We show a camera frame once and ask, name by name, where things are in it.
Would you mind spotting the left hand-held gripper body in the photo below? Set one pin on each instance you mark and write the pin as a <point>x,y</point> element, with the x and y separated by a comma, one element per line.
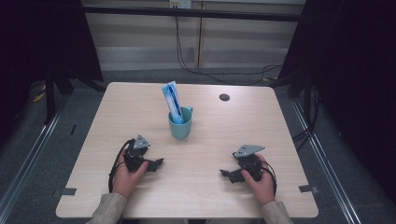
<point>135,158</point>

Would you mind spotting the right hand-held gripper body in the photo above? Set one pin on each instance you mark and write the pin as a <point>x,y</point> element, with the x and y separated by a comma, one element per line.
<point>250,165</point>

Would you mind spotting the teal cup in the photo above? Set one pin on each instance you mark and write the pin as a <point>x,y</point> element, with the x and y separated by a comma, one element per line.
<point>180,130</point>

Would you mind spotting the blue white toothpaste tube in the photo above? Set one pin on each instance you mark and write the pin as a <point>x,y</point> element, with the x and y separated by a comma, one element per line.
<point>172,98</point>

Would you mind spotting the person's left hand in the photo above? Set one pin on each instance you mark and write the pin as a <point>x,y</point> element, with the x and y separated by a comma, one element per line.
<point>124,180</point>

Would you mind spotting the person's right hand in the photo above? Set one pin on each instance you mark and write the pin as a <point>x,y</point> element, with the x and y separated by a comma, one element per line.
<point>264,188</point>

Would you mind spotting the dark round table grommet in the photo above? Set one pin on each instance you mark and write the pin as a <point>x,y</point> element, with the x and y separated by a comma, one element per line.
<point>224,97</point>

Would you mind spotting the grey tape strip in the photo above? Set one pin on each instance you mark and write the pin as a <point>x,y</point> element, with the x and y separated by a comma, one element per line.
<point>308,188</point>
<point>68,191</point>

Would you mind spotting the small black floor tape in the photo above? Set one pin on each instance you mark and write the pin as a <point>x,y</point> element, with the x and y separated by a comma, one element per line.
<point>73,129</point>

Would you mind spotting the black metal stand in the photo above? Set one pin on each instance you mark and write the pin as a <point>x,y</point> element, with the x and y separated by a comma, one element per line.
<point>308,99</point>
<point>49,96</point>

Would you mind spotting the yellow floor tape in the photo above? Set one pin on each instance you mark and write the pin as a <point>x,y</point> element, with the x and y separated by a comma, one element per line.
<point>39,97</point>

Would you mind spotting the dark curtain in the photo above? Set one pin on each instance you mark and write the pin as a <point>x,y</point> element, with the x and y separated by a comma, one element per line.
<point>355,77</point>
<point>37,40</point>

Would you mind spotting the black horizontal bar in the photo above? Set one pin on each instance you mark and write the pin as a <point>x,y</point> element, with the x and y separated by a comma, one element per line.
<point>186,13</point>

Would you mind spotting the metal floor rail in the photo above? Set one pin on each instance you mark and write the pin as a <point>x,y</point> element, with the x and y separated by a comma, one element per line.
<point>327,174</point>
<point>31,155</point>

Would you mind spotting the white wall socket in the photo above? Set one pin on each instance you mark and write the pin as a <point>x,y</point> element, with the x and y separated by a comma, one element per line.
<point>180,3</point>

